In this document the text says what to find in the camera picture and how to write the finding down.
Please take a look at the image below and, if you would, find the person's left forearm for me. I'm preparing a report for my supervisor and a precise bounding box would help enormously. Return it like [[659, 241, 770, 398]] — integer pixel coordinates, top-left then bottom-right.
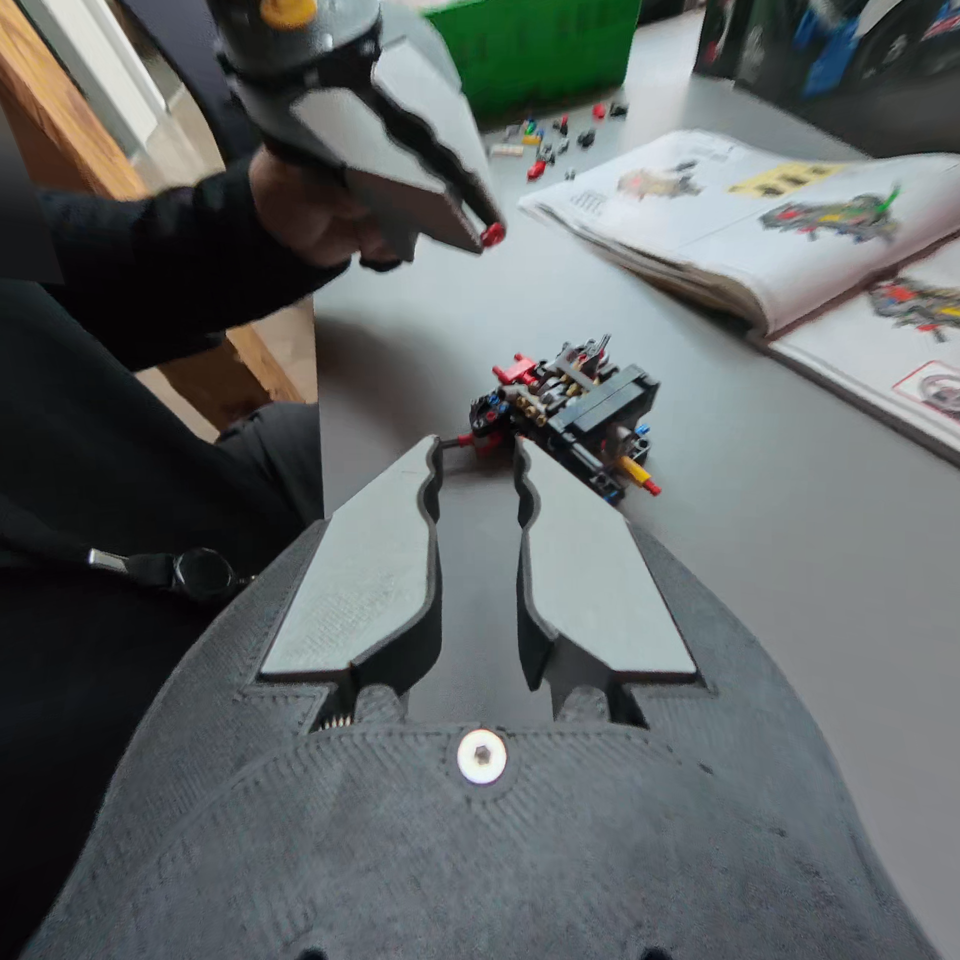
[[37, 161, 350, 372]]

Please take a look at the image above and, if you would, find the black badge reel strap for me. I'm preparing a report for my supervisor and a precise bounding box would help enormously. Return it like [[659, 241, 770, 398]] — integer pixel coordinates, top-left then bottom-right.
[[0, 498, 256, 605]]

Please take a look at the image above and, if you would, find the black lego vehicle assembly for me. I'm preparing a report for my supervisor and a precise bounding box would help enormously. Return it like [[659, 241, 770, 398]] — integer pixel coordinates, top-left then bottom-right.
[[438, 333, 665, 505]]

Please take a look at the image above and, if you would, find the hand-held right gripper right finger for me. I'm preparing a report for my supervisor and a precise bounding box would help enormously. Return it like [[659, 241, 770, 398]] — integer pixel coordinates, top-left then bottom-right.
[[512, 436, 699, 721]]

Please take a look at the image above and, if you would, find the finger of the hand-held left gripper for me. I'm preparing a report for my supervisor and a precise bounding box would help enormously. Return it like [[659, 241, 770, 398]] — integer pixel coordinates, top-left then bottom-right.
[[371, 18, 505, 230], [288, 86, 489, 264]]

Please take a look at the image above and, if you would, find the pile of loose lego pieces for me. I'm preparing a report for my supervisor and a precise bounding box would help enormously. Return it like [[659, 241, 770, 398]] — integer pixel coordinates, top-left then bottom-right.
[[487, 101, 631, 183]]

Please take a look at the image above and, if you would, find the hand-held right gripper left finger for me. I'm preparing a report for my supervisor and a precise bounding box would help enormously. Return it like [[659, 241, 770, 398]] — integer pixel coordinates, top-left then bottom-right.
[[258, 433, 445, 699]]

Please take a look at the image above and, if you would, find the wooden furniture frame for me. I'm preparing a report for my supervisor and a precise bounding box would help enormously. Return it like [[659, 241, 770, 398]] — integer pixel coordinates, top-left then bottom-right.
[[0, 0, 316, 444]]

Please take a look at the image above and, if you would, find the open lego instruction booklet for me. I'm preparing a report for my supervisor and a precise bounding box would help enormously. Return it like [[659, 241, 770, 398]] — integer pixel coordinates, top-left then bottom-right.
[[517, 129, 960, 466]]

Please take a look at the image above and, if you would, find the lego set box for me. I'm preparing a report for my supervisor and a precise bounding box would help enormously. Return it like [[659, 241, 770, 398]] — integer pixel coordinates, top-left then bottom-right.
[[691, 0, 960, 159]]

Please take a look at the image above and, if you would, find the green plastic bin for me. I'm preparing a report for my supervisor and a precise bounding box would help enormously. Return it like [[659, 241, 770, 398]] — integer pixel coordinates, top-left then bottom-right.
[[423, 0, 645, 121]]

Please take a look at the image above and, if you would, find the person's left hand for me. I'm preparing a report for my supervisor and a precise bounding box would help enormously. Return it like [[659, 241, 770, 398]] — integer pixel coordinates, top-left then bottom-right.
[[251, 146, 406, 271]]

